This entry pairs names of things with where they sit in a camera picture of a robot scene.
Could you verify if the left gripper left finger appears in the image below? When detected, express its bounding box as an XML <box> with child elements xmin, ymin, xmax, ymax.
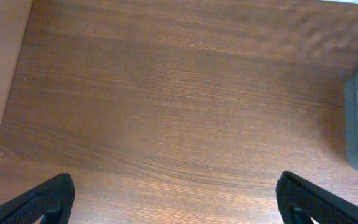
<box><xmin>0</xmin><ymin>173</ymin><xmax>75</xmax><ymax>224</ymax></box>

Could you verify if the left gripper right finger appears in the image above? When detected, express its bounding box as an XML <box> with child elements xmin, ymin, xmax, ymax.
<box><xmin>276</xmin><ymin>171</ymin><xmax>358</xmax><ymax>224</ymax></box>

